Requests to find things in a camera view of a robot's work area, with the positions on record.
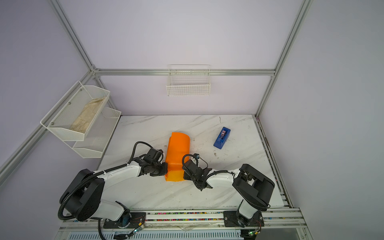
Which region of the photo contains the orange wrapping paper sheet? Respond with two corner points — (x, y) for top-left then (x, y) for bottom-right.
(165, 132), (191, 182)

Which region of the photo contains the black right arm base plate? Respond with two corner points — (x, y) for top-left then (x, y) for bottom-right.
(223, 211), (265, 228)

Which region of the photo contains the white wire wall basket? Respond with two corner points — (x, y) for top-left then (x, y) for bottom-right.
(166, 65), (211, 97)

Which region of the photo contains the white mesh shelf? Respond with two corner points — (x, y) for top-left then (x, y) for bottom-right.
(72, 107), (121, 159)
(40, 81), (110, 142)

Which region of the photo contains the black corrugated cable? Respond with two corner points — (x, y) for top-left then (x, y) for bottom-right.
(57, 140), (164, 221)

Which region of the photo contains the aluminium front rail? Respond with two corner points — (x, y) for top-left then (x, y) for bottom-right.
(58, 207), (308, 232)

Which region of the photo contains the white mesh lower shelf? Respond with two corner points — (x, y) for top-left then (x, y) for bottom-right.
(72, 107), (121, 159)

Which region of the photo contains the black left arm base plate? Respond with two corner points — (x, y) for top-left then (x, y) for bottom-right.
(103, 212), (147, 229)

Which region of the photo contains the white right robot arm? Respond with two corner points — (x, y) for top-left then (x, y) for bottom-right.
(182, 160), (275, 220)

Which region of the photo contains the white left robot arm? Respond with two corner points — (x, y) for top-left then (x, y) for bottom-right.
(58, 162), (168, 222)

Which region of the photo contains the blue tape dispenser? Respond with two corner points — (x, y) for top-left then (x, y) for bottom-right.
(214, 127), (231, 149)

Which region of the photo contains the white mesh upper shelf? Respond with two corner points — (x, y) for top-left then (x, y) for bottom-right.
(40, 81), (110, 142)

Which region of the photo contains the beige cloth in shelf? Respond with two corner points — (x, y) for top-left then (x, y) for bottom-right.
(70, 97), (105, 134)

